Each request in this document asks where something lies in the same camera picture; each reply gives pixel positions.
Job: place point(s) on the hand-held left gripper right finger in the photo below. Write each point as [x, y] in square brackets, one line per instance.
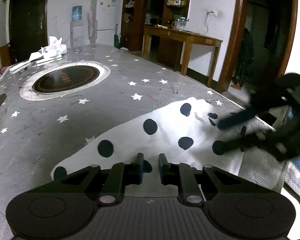
[162, 170]

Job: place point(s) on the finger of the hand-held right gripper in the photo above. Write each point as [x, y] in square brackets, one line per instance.
[236, 120]
[240, 143]

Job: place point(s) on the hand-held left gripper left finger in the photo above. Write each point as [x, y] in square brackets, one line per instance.
[140, 170]

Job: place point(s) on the white polka dot garment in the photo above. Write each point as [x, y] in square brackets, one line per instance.
[170, 130]

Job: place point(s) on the dark clothing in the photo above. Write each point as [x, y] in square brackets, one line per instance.
[246, 52]

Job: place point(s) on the wooden side table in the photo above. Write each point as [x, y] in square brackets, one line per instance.
[190, 37]

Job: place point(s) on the glass jar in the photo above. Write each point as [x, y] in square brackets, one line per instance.
[180, 23]

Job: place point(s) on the green broom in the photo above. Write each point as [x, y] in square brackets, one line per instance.
[117, 41]

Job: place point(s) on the white flat box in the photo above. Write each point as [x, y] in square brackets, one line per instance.
[48, 60]

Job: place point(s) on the tall wooden cabinet with boxes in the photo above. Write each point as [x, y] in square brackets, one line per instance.
[137, 10]

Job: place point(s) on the pile of white pink paper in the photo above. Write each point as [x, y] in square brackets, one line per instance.
[53, 48]

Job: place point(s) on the white water dispenser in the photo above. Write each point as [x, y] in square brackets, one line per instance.
[77, 33]

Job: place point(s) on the white refrigerator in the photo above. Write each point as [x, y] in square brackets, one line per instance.
[105, 22]

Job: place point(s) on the black pen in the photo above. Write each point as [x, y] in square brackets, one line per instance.
[24, 70]

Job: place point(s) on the pink hanging towel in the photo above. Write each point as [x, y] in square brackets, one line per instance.
[90, 25]

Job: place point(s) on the blue water bottle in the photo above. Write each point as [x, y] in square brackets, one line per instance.
[77, 14]

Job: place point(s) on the dark wooden door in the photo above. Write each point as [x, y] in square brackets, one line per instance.
[27, 25]

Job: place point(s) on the wooden door frame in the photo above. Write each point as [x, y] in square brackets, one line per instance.
[236, 30]

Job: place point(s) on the white wall socket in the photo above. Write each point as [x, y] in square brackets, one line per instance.
[213, 12]

